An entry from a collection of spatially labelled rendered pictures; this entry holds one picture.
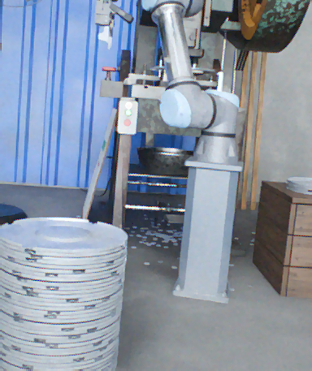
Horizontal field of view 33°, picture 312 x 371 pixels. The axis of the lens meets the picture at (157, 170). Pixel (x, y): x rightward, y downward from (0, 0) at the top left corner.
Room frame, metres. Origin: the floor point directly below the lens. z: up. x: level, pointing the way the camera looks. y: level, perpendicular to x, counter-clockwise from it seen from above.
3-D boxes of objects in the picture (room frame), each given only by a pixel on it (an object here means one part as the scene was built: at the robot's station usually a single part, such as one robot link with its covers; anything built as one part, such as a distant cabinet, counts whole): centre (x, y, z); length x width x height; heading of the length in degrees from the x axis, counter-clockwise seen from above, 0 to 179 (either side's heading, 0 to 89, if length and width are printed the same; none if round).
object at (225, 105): (1.75, -0.19, 0.62); 0.13 x 0.12 x 0.14; 121
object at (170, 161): (2.51, -0.06, 0.36); 0.34 x 0.34 x 0.10
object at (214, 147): (1.75, -0.19, 0.50); 0.15 x 0.15 x 0.10
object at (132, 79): (2.49, 0.11, 0.76); 0.17 x 0.06 x 0.10; 97
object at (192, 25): (2.47, -0.06, 1.04); 0.17 x 0.15 x 0.30; 7
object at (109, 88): (2.25, 0.22, 0.62); 0.10 x 0.06 x 0.20; 97
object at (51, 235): (1.16, 0.20, 0.31); 0.29 x 0.29 x 0.01
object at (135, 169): (2.52, -0.06, 0.31); 0.43 x 0.42 x 0.01; 97
